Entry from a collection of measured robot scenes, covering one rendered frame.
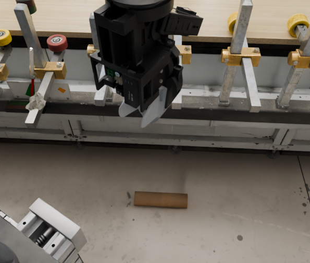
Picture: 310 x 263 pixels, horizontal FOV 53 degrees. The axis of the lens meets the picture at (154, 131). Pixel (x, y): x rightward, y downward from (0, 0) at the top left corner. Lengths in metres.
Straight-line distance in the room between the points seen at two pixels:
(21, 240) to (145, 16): 0.54
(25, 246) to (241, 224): 1.36
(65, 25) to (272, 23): 0.91
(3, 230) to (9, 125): 1.44
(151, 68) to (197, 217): 1.55
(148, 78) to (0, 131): 1.86
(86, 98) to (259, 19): 0.85
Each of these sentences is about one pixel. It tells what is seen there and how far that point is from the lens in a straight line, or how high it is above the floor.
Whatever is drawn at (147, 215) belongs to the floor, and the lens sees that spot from 1.83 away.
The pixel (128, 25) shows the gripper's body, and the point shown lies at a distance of 0.31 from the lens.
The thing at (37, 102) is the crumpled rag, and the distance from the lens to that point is 1.20.
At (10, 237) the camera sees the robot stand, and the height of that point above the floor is 1.04.
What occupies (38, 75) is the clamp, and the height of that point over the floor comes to 0.84.
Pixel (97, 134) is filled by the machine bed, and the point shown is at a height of 0.17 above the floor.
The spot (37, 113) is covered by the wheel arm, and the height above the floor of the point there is 0.86.
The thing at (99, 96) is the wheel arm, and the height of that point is 0.96.
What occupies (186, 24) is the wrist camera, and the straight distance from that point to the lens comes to 0.40.
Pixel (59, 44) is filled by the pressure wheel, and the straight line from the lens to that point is 1.38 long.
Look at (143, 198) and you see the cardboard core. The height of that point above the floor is 0.08.
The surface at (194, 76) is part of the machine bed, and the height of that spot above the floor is 0.67.
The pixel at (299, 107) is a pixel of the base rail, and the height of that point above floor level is 0.70.
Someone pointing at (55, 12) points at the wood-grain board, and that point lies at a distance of 1.60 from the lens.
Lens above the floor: 1.67
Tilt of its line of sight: 51 degrees down
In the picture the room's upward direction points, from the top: straight up
